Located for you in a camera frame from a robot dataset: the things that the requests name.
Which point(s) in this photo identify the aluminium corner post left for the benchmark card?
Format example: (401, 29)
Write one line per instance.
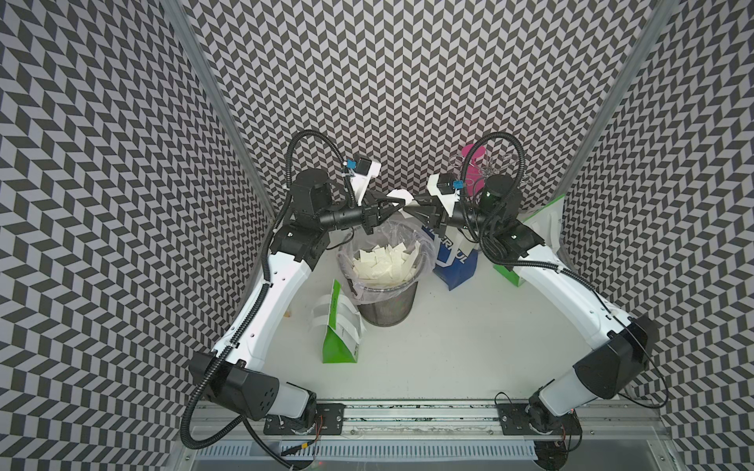
(176, 15)

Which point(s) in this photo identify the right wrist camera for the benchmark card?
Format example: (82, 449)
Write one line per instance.
(446, 186)

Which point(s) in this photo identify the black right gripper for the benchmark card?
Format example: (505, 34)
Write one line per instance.
(436, 214)

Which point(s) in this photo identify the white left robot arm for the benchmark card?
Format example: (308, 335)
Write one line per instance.
(231, 373)

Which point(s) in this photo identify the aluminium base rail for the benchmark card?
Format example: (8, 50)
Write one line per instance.
(606, 434)

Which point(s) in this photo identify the pink hourglass ornament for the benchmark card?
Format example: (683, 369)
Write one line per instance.
(474, 178)

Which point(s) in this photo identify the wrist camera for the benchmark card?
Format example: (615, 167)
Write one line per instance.
(361, 171)
(446, 186)

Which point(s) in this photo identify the green white bag right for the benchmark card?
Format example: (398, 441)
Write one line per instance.
(537, 235)

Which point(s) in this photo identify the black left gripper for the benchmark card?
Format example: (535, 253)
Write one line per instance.
(371, 214)

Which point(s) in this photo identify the aluminium corner post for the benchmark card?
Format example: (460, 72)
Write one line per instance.
(638, 54)
(176, 15)

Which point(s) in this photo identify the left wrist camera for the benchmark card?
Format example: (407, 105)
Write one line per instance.
(361, 171)

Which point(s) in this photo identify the clear plastic bin liner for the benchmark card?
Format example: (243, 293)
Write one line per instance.
(383, 259)

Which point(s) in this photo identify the green white bag front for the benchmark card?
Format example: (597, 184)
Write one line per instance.
(333, 350)

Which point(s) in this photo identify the blue paper bag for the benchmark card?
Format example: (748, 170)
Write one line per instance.
(456, 259)

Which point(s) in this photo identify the aluminium corner post right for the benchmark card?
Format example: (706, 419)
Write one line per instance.
(638, 54)

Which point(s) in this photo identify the mesh waste bin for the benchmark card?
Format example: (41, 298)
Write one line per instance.
(383, 288)

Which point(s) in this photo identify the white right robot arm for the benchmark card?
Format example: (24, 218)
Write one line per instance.
(620, 344)

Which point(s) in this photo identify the green white bag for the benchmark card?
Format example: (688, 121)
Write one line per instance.
(537, 235)
(333, 350)

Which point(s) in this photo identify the pile of receipt scraps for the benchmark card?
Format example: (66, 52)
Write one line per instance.
(387, 266)

